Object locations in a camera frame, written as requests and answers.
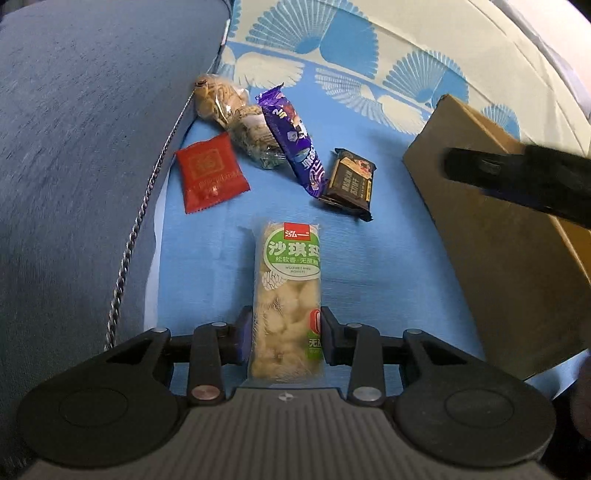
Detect black snack packet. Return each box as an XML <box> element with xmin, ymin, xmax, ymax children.
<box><xmin>318</xmin><ymin>148</ymin><xmax>378</xmax><ymax>222</ymax></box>

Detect green and white snack packet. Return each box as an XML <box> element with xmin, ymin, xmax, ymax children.
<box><xmin>247</xmin><ymin>219</ymin><xmax>326</xmax><ymax>381</ymax></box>

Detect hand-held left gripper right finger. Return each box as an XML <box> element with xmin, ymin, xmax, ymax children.
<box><xmin>320</xmin><ymin>305</ymin><xmax>467</xmax><ymax>406</ymax></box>

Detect purple snack packet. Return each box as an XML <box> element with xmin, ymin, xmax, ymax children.
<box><xmin>256</xmin><ymin>83</ymin><xmax>328</xmax><ymax>198</ymax></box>

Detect red square snack packet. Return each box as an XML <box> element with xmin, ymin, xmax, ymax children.
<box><xmin>175</xmin><ymin>133</ymin><xmax>251</xmax><ymax>214</ymax></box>

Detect clear pale biscuit packet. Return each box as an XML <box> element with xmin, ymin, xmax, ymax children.
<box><xmin>228</xmin><ymin>105</ymin><xmax>287</xmax><ymax>171</ymax></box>

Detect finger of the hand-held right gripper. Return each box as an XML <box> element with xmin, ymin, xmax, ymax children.
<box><xmin>444</xmin><ymin>147</ymin><xmax>532</xmax><ymax>197</ymax></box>

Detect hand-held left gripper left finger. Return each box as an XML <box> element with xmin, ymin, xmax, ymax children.
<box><xmin>104</xmin><ymin>307</ymin><xmax>254</xmax><ymax>406</ymax></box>

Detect cardboard box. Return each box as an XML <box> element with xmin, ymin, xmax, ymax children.
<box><xmin>403</xmin><ymin>93</ymin><xmax>591</xmax><ymax>381</ymax></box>

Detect clear brown pastry packet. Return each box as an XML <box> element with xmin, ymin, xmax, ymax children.
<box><xmin>193</xmin><ymin>74</ymin><xmax>250</xmax><ymax>127</ymax></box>

